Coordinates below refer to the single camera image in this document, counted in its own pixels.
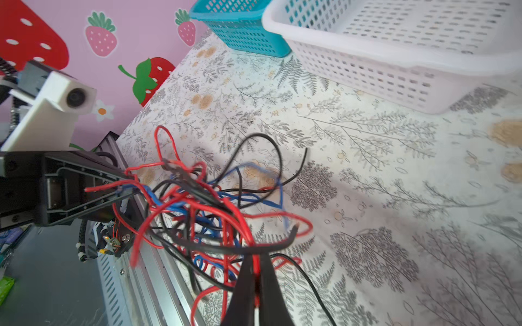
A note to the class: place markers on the teal plastic basket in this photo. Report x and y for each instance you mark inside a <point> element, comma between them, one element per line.
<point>238,23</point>

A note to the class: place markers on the floral table mat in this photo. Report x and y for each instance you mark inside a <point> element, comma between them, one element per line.
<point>417,218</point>

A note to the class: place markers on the white middle plastic basket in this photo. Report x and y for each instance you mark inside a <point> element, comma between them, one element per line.
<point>424,55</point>

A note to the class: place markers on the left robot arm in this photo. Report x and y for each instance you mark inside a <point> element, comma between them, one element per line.
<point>44,181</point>

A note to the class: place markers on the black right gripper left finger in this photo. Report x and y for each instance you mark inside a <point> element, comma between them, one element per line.
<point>240,311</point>

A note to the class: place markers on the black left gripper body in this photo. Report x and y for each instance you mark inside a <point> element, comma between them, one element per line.
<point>32,186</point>

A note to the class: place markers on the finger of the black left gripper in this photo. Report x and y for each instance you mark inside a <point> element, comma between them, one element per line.
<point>83,163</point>
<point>62,209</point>

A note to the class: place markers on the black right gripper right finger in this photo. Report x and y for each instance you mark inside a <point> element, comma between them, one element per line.
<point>272,308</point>

